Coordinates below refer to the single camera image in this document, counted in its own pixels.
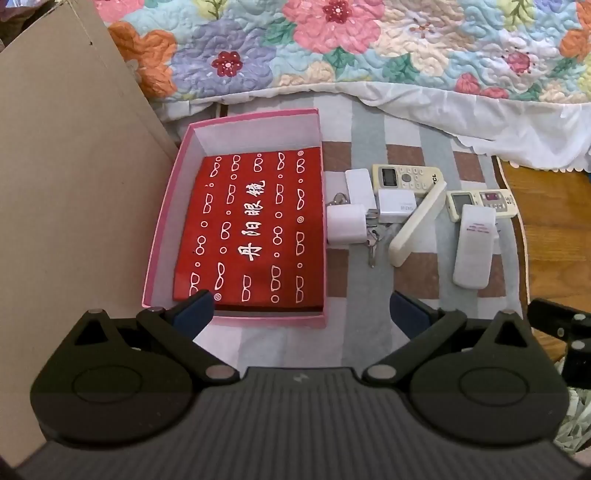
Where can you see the floral quilt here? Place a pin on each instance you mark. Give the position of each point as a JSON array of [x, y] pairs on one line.
[[369, 46]]

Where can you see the red glasses-print box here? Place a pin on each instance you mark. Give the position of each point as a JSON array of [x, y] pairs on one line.
[[258, 217]]

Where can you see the cream remote with grey round button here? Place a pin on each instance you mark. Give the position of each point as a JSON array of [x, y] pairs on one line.
[[406, 175]]

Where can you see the white plug charger with prongs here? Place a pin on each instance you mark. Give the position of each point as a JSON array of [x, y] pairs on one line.
[[346, 226]]

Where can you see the brown cardboard carton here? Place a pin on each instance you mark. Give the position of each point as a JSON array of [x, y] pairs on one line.
[[69, 184]]

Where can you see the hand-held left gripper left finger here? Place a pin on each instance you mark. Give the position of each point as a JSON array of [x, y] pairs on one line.
[[196, 310]]

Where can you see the pink cardboard box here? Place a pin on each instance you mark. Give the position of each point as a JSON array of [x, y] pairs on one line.
[[166, 240]]

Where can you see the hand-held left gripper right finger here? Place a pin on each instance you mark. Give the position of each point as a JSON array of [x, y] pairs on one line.
[[408, 314]]

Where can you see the metal key bunch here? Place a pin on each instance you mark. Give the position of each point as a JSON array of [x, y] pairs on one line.
[[373, 249]]

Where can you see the white charger with grey print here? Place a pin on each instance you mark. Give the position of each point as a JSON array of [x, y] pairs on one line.
[[395, 205]]

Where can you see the pale green patterned cloth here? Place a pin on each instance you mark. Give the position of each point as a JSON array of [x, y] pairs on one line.
[[575, 415]]

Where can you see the plain cream remote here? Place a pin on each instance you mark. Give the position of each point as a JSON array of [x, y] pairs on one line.
[[415, 226]]

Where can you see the white remote with large display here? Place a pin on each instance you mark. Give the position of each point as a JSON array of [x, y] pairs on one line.
[[501, 201]]

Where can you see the striped mat with brown squares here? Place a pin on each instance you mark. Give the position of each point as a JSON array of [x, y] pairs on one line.
[[406, 156]]

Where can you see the white remote with red print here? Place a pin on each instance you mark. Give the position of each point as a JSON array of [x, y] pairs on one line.
[[475, 258]]

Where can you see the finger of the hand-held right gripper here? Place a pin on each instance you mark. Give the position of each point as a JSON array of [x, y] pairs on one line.
[[554, 318]]

